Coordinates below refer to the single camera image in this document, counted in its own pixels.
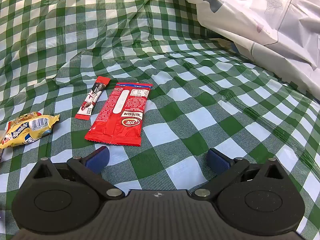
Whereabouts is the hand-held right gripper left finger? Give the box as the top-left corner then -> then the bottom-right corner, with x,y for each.
32,147 -> 124,201

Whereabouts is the red coffee stick sachet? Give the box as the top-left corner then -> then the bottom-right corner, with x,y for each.
75,76 -> 111,120

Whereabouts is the red snack packet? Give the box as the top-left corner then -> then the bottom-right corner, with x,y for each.
84,82 -> 153,147

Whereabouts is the green checkered cloth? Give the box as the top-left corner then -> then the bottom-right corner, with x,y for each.
0,0 -> 320,240

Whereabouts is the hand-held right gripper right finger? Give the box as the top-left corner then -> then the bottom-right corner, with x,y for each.
191,148 -> 288,201

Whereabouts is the yellow candy packet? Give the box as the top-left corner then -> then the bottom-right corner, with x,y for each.
0,112 -> 60,149

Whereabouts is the white printed sheet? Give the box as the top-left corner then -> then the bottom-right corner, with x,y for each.
168,0 -> 320,95

